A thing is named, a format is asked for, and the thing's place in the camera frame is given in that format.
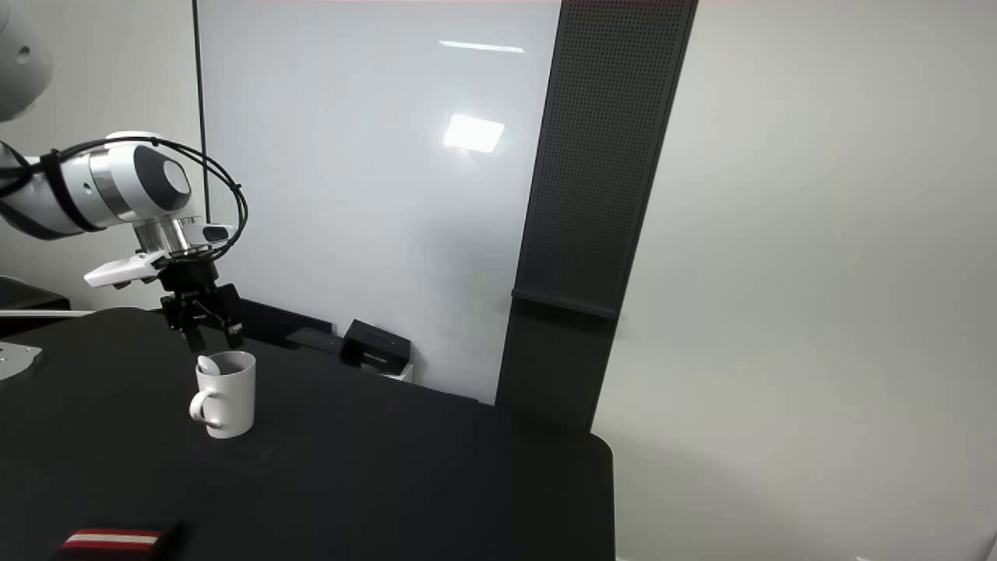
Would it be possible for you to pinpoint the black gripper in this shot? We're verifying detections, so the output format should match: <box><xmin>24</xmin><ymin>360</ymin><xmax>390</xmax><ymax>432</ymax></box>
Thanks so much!
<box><xmin>157</xmin><ymin>256</ymin><xmax>249</xmax><ymax>360</ymax></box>

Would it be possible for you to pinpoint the white ceramic mug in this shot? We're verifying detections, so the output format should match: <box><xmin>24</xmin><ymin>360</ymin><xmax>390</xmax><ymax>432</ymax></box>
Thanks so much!
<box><xmin>185</xmin><ymin>347</ymin><xmax>261</xmax><ymax>443</ymax></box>

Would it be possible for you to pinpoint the black open tray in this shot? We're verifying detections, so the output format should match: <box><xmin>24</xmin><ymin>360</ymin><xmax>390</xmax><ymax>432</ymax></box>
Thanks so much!
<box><xmin>152</xmin><ymin>292</ymin><xmax>342</xmax><ymax>360</ymax></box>

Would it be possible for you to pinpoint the small black box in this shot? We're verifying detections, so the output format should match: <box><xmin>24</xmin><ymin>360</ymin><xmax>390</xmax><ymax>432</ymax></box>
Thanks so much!
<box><xmin>338</xmin><ymin>317</ymin><xmax>417</xmax><ymax>377</ymax></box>

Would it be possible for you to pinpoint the black block with red stripe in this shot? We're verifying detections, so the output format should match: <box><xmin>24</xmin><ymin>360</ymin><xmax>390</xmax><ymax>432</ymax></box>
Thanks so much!
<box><xmin>53</xmin><ymin>522</ymin><xmax>191</xmax><ymax>561</ymax></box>

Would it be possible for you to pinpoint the white whiteboard panel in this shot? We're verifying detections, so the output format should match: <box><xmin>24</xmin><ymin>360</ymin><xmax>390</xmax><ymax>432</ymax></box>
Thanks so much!
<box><xmin>191</xmin><ymin>0</ymin><xmax>563</xmax><ymax>407</ymax></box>

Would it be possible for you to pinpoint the dark vertical pillar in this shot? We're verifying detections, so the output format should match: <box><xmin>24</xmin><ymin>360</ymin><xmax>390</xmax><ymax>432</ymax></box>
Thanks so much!
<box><xmin>493</xmin><ymin>0</ymin><xmax>701</xmax><ymax>440</ymax></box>

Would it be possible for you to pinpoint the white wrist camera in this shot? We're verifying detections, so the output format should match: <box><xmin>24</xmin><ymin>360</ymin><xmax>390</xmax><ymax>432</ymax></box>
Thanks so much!
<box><xmin>80</xmin><ymin>242</ymin><xmax>176</xmax><ymax>292</ymax></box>

